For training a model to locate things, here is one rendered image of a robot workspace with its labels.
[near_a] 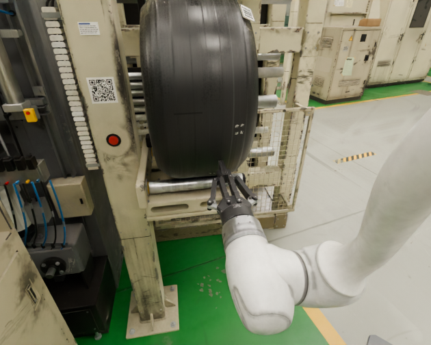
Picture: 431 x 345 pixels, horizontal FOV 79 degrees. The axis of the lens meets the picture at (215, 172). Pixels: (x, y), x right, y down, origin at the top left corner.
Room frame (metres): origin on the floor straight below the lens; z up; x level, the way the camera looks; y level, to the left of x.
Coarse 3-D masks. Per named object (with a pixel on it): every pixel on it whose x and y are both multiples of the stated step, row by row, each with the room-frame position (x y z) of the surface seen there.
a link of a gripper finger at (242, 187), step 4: (236, 176) 0.59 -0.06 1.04; (240, 180) 0.58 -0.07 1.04; (236, 184) 0.58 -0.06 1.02; (240, 184) 0.56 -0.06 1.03; (244, 184) 0.56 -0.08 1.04; (240, 188) 0.56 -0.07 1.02; (244, 188) 0.54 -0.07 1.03; (248, 188) 0.54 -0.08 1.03; (244, 192) 0.54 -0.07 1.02; (248, 192) 0.53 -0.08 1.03; (244, 196) 0.54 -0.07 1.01; (248, 196) 0.52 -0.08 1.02; (252, 196) 0.51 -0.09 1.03; (256, 196) 0.51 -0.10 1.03; (256, 200) 0.51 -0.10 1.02; (256, 204) 0.51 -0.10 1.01
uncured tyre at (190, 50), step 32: (160, 0) 0.78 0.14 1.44; (192, 0) 0.79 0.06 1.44; (224, 0) 0.80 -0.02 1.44; (160, 32) 0.69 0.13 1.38; (192, 32) 0.70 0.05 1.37; (224, 32) 0.71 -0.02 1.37; (160, 64) 0.65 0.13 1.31; (192, 64) 0.65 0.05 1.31; (224, 64) 0.66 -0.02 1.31; (256, 64) 0.71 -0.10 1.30; (160, 96) 0.62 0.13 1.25; (192, 96) 0.63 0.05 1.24; (224, 96) 0.64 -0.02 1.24; (256, 96) 0.68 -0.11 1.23; (160, 128) 0.62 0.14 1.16; (192, 128) 0.62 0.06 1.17; (224, 128) 0.63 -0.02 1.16; (160, 160) 0.66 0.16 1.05; (192, 160) 0.65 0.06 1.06; (224, 160) 0.67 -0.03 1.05
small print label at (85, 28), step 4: (80, 24) 0.78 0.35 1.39; (84, 24) 0.78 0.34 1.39; (88, 24) 0.78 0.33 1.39; (92, 24) 0.78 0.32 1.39; (96, 24) 0.78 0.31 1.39; (80, 28) 0.78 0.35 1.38; (84, 28) 0.78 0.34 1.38; (88, 28) 0.78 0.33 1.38; (92, 28) 0.78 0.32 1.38; (96, 28) 0.78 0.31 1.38; (80, 32) 0.78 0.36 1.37; (84, 32) 0.78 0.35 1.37; (88, 32) 0.78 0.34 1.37; (92, 32) 0.78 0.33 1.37; (96, 32) 0.78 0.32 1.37
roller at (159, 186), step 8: (208, 176) 0.78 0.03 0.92; (216, 176) 0.78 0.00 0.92; (240, 176) 0.79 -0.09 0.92; (152, 184) 0.73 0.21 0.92; (160, 184) 0.74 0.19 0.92; (168, 184) 0.74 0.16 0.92; (176, 184) 0.74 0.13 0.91; (184, 184) 0.74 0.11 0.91; (192, 184) 0.75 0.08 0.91; (200, 184) 0.75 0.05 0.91; (208, 184) 0.75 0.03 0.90; (152, 192) 0.72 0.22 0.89; (160, 192) 0.73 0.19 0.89
